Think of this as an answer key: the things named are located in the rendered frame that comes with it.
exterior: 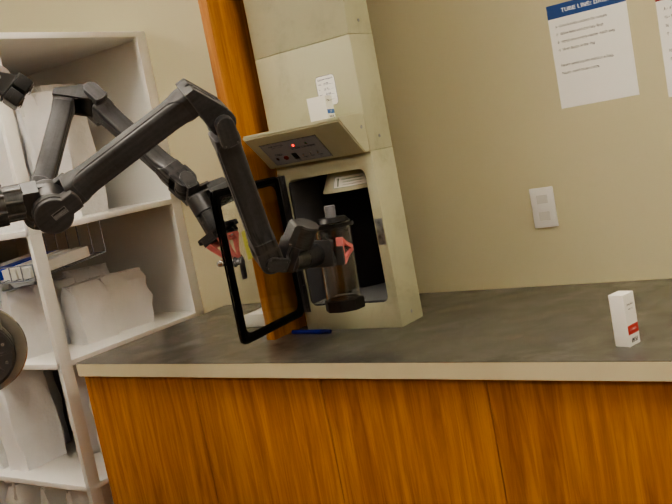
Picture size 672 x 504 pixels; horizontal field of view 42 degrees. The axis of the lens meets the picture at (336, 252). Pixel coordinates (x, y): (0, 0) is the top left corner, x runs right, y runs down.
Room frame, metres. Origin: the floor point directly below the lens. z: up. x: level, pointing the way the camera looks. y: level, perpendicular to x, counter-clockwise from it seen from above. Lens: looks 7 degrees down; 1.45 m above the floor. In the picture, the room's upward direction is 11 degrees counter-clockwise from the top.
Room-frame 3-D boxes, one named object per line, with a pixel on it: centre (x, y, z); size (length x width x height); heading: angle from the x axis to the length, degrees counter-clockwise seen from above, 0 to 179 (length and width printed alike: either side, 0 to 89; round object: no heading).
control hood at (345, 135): (2.28, 0.03, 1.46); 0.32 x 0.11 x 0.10; 53
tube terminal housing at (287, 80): (2.43, -0.08, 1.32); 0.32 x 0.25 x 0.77; 53
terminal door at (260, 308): (2.28, 0.20, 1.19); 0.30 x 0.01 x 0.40; 149
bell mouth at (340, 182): (2.40, -0.08, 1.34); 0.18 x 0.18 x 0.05
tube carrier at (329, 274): (2.20, 0.00, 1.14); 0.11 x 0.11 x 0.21
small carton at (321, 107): (2.24, -0.03, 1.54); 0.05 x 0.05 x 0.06; 67
